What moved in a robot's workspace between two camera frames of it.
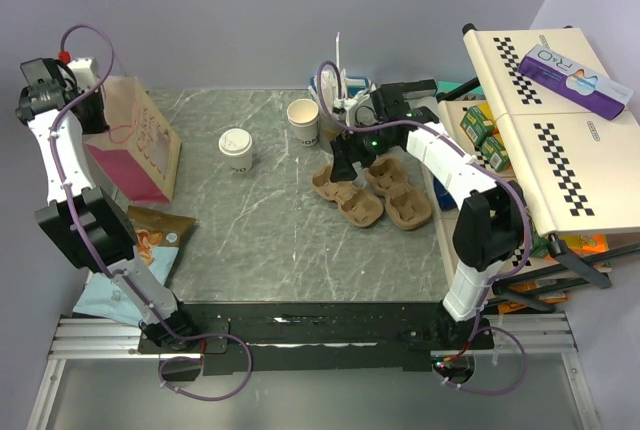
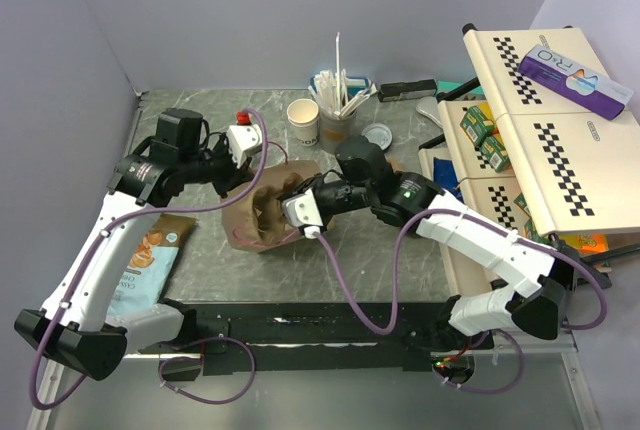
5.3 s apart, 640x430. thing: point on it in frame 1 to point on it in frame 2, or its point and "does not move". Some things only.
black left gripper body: (93, 118) to (220, 169)
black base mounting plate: (276, 336) does not move
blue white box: (354, 85) does not move
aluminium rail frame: (97, 379) does not move
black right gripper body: (371, 141) to (340, 196)
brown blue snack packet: (159, 237) does not move
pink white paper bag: (139, 148) to (254, 221)
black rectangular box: (411, 86) does not move
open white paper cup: (303, 114) does not move
